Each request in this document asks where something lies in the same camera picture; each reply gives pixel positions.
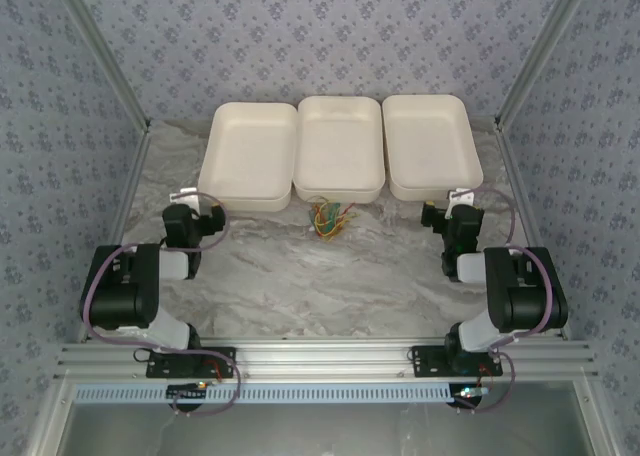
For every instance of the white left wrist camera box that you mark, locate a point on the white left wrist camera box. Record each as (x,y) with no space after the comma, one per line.
(182,195)

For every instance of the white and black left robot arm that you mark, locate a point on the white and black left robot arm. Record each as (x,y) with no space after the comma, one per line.
(125,296)

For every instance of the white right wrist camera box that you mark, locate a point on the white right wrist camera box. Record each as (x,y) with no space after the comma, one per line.
(460,196)

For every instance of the small circuit board with LED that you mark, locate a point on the small circuit board with LED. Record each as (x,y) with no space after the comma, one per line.
(470,391)
(187,390)

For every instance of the grey metal panel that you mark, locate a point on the grey metal panel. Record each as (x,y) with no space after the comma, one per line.
(325,431)

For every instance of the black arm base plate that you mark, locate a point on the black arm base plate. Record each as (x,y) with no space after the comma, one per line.
(225,361)
(422,361)

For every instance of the aluminium mounting rail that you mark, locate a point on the aluminium mounting rail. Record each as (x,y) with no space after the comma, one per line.
(325,358)

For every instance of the aluminium frame post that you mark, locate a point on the aluminium frame post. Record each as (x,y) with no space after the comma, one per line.
(100,51)
(545,51)

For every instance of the aluminium side rail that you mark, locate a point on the aluminium side rail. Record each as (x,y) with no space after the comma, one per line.
(131,186)

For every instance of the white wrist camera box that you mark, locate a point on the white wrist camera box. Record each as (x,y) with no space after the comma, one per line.
(460,196)
(182,195)

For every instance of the cream rectangular tray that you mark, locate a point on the cream rectangular tray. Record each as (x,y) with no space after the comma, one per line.
(247,151)
(340,146)
(430,141)

